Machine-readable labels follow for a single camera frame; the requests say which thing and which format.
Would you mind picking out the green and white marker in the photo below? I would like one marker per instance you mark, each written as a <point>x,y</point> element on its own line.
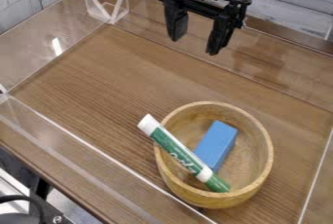
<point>187,158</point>

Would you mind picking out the clear acrylic back wall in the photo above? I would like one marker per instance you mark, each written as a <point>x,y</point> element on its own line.
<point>258,56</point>

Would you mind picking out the brown wooden bowl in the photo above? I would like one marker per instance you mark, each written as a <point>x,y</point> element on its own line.
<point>250,161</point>

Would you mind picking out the clear acrylic wall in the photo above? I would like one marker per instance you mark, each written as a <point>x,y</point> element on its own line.
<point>44,37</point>
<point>100,183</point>
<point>318,211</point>
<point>258,56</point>

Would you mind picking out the black metal table frame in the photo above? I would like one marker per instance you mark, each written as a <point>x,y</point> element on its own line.
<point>41,213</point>

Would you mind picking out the clear acrylic left wall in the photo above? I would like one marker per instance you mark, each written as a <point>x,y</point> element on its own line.
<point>44,37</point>

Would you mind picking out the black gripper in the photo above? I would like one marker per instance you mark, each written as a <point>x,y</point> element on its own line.
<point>229,13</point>

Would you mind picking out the clear acrylic right wall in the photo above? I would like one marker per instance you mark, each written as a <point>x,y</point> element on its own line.
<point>318,211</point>

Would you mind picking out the blue rectangular block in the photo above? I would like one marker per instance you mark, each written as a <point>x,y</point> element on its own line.
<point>216,144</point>

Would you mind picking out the clear acrylic front wall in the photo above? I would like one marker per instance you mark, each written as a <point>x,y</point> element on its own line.
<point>100,183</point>

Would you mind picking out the clear acrylic corner bracket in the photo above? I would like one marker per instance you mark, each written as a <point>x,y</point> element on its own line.
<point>108,7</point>

